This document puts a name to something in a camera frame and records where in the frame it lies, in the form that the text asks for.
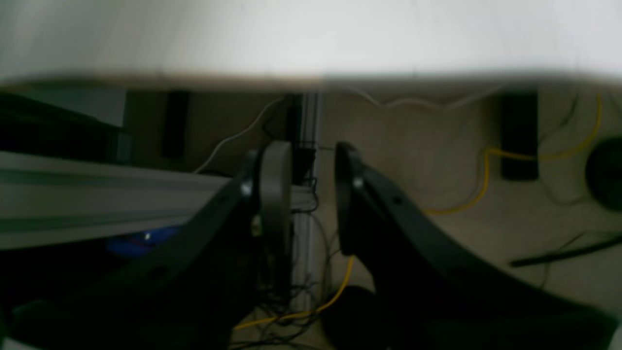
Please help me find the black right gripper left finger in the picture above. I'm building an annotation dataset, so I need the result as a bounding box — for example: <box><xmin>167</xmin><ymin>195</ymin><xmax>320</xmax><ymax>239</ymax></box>
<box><xmin>10</xmin><ymin>141</ymin><xmax>293</xmax><ymax>350</ymax></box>

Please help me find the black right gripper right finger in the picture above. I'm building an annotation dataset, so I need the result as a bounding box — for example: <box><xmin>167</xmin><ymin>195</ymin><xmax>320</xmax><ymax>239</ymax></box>
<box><xmin>321</xmin><ymin>142</ymin><xmax>619</xmax><ymax>350</ymax></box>

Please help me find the yellow cable on floor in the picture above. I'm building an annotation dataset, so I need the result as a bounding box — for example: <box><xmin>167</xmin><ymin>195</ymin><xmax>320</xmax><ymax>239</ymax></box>
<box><xmin>233</xmin><ymin>92</ymin><xmax>603</xmax><ymax>331</ymax></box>

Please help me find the grey aluminium frame rail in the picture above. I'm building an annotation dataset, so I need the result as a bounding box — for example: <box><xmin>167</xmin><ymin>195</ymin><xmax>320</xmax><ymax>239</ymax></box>
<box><xmin>0</xmin><ymin>151</ymin><xmax>316</xmax><ymax>251</ymax></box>

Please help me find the black table leg post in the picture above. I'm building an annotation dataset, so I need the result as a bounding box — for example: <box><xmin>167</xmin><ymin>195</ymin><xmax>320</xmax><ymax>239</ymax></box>
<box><xmin>499</xmin><ymin>89</ymin><xmax>538</xmax><ymax>182</ymax></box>

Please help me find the white cable on floor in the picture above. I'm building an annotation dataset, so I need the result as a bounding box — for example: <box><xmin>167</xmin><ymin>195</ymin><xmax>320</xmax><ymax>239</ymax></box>
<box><xmin>192</xmin><ymin>85</ymin><xmax>511</xmax><ymax>175</ymax></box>

